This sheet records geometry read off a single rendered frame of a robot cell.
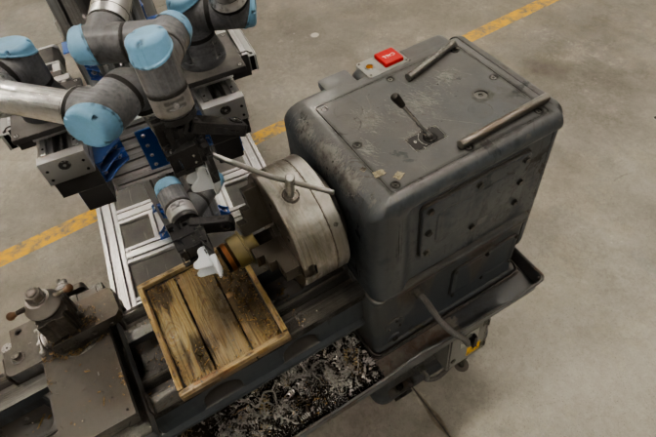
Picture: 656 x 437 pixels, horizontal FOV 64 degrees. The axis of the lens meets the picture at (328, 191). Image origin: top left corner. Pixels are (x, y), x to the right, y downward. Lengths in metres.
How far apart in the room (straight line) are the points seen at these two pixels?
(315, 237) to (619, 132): 2.44
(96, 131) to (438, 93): 0.84
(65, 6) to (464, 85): 1.18
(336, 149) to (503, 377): 1.38
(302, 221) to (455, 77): 0.58
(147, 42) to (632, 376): 2.16
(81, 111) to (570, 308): 2.06
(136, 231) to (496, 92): 1.81
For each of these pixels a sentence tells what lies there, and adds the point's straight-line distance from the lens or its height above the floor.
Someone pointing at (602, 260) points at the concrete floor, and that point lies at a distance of 2.75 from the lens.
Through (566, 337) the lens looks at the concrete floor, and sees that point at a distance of 2.49.
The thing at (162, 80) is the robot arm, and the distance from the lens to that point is 0.96.
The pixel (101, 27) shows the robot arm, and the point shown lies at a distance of 1.09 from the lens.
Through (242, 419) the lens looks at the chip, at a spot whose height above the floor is 0.59.
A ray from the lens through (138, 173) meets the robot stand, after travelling 1.95.
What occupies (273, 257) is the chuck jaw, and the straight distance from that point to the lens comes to 1.28.
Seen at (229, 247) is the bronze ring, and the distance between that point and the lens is 1.29.
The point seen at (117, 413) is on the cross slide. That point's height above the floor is 0.97.
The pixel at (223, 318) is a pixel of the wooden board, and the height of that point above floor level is 0.88.
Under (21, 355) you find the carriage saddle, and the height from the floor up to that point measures 0.91.
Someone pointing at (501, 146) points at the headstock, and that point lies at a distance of 1.30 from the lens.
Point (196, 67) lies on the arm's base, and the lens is 1.74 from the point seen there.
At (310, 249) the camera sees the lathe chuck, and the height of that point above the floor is 1.15.
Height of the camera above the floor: 2.14
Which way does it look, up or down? 49 degrees down
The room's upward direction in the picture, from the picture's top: 7 degrees counter-clockwise
